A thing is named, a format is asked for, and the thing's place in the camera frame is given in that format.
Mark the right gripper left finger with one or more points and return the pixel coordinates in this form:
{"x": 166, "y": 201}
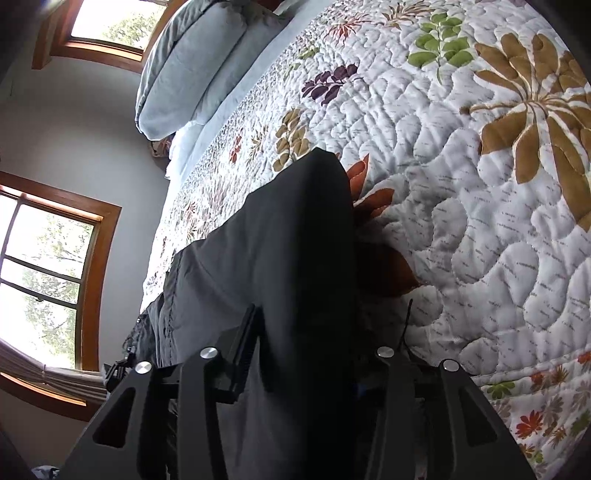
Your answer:
{"x": 237, "y": 347}

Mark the striped curtain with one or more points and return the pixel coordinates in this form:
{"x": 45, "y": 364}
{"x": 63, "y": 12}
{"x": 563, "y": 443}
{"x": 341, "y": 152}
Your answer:
{"x": 83, "y": 385}

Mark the back wooden window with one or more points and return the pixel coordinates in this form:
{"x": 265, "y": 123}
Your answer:
{"x": 114, "y": 33}

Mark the floral quilted bedspread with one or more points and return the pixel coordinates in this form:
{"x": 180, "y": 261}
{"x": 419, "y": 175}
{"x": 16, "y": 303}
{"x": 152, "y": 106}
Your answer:
{"x": 468, "y": 124}

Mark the black pants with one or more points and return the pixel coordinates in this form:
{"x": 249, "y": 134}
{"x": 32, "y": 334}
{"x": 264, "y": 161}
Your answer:
{"x": 298, "y": 250}

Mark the left wooden window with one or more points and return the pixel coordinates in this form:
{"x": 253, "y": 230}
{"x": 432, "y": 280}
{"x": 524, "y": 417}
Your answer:
{"x": 54, "y": 250}

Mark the wooden window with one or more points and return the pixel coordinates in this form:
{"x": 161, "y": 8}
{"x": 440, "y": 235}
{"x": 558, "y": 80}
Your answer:
{"x": 54, "y": 250}
{"x": 114, "y": 33}

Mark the light blue folded duvet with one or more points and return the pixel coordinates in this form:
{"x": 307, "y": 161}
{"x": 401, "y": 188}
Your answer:
{"x": 183, "y": 62}

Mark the clothes pile beside bed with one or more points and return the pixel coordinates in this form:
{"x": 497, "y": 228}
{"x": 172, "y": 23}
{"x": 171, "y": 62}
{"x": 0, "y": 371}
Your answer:
{"x": 160, "y": 149}

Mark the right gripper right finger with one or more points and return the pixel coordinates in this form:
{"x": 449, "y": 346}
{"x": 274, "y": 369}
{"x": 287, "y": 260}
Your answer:
{"x": 402, "y": 351}

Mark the light blue bed sheet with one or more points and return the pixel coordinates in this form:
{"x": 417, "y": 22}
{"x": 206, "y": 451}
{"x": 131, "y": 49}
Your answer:
{"x": 267, "y": 35}

